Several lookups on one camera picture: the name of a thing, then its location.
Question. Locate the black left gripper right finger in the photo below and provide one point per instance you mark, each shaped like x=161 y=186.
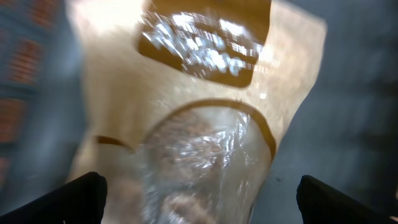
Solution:
x=321 y=204

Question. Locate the beige bread snack bag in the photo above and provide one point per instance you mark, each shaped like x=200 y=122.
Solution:
x=188 y=101

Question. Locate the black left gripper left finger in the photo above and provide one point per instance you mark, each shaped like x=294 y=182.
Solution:
x=79 y=201

